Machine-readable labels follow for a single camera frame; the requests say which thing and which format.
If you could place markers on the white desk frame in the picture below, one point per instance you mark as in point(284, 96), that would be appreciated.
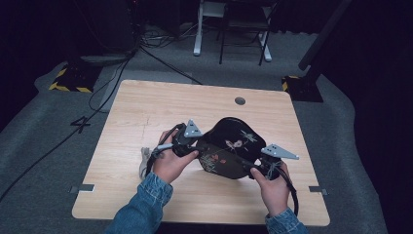
point(198, 32)

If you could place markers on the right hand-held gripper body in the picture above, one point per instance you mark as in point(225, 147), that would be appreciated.
point(279, 152)

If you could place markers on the grey round table grommet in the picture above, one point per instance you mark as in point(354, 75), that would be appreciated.
point(240, 101)

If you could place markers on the black floral lacquer tray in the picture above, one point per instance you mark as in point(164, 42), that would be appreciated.
point(227, 139)

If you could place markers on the black folding chair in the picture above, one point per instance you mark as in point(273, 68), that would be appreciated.
point(224, 39)

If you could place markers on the white cloth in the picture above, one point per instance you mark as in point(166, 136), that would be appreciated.
point(144, 162)

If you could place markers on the person's left hand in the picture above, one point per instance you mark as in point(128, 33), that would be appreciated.
point(168, 165)

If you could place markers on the dark equipment cabinet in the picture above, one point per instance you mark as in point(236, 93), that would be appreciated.
point(110, 29)

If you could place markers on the grey tape strip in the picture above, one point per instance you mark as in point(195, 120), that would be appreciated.
point(81, 188)
point(318, 190)

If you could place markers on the slanted black pole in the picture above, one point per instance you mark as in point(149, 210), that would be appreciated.
point(324, 32)

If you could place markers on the person's right hand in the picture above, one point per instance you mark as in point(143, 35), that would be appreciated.
point(276, 195)

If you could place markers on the grey round stand base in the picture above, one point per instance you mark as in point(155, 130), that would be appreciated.
point(104, 59)

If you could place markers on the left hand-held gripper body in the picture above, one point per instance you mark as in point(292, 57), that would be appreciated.
point(191, 131)

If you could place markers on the black yellow striped stand base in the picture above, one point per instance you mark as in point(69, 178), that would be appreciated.
point(303, 89)
point(74, 79)

